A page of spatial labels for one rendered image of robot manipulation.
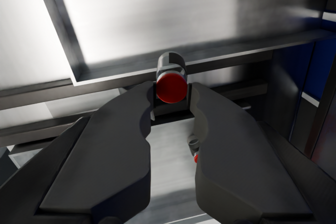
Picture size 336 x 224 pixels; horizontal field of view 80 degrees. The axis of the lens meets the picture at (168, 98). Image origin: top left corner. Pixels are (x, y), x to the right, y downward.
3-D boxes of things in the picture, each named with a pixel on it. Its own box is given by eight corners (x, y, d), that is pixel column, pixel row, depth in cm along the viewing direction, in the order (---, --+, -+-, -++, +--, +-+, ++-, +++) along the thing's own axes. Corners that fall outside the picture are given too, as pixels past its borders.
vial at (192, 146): (198, 133, 35) (207, 152, 31) (199, 142, 36) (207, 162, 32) (186, 136, 35) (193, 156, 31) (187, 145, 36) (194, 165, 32)
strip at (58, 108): (146, 78, 28) (150, 100, 23) (150, 96, 30) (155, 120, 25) (44, 99, 27) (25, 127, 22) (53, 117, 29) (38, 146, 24)
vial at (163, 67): (185, 50, 16) (190, 72, 12) (183, 76, 17) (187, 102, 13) (157, 50, 16) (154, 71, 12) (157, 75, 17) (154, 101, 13)
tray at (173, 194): (239, 94, 33) (250, 106, 30) (231, 191, 46) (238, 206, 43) (19, 137, 30) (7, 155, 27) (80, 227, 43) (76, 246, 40)
